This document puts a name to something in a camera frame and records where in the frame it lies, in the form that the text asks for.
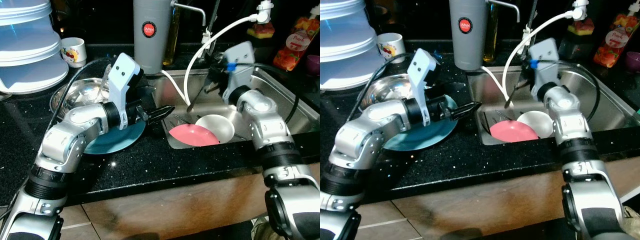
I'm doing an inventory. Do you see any chrome filter spout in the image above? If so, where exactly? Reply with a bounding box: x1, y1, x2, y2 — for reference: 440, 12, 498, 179
487, 0, 521, 23
170, 1, 207, 27

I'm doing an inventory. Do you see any yellow red sponge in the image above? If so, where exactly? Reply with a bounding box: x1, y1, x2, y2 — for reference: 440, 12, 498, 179
567, 19, 596, 36
246, 22, 276, 40

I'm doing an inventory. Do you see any steel mixing bowl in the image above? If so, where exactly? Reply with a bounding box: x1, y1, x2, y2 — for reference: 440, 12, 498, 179
49, 77, 113, 113
359, 72, 426, 108

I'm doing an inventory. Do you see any yellow oil bottle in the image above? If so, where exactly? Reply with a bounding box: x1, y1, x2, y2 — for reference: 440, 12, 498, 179
482, 2, 500, 63
162, 5, 182, 67

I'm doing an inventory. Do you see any light blue plate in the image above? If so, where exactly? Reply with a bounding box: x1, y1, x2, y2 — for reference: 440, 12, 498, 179
82, 119, 147, 155
382, 95, 458, 152

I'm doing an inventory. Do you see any white printed mug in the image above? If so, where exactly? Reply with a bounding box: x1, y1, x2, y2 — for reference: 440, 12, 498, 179
60, 37, 87, 68
376, 33, 405, 63

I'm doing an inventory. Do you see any grey water filter canister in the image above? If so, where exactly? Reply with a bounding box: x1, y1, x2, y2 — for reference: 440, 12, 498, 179
133, 0, 173, 75
448, 0, 489, 71

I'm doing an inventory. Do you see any dark sponge holder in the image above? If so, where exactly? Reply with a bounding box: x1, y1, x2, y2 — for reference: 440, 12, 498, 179
246, 36, 276, 51
557, 32, 596, 61

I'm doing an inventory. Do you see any white stacked plastic container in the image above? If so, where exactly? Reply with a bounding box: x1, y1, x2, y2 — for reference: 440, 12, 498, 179
0, 0, 70, 95
320, 0, 386, 91

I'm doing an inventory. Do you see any pink plate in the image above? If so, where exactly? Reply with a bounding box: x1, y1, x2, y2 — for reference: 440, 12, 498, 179
168, 124, 221, 147
489, 120, 540, 144

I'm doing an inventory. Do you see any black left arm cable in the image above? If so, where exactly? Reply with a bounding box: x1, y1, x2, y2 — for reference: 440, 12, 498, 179
61, 57, 113, 121
349, 52, 416, 121

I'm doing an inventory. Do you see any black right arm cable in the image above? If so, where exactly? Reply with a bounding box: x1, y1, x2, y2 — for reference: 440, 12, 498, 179
536, 57, 601, 125
227, 61, 301, 125

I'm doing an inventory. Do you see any olive cloth bag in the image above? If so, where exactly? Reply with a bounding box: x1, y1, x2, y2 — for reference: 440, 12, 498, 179
250, 217, 273, 240
620, 205, 640, 236

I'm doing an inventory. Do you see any purple cup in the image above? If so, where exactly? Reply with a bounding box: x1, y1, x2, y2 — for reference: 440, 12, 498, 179
306, 54, 321, 76
625, 51, 640, 73

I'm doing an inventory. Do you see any peach soap pump bottle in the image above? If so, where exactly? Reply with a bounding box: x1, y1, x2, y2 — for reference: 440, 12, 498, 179
272, 15, 321, 72
593, 12, 640, 68

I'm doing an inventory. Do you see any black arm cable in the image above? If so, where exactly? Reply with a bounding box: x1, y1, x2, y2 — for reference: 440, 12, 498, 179
349, 52, 416, 121
227, 61, 301, 125
61, 57, 113, 121
536, 57, 601, 125

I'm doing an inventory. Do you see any chrome kitchen faucet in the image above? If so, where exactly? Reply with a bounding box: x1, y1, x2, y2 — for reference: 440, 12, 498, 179
201, 0, 221, 56
520, 0, 538, 53

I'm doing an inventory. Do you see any stainless steel sink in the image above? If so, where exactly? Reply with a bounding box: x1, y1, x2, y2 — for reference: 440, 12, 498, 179
467, 64, 640, 146
150, 67, 321, 150

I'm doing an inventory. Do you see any white bowl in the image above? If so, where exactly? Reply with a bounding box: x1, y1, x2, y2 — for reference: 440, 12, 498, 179
195, 114, 235, 144
516, 110, 555, 139

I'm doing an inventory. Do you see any white faucet adapter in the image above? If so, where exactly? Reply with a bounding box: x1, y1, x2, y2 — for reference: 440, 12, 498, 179
571, 0, 591, 21
255, 0, 275, 23

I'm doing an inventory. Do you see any white flexible hose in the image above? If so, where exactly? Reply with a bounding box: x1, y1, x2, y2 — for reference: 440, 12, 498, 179
480, 11, 576, 106
160, 14, 261, 107

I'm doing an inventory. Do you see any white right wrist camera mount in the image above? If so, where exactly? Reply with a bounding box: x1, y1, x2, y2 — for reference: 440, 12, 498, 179
527, 37, 561, 98
221, 41, 256, 103

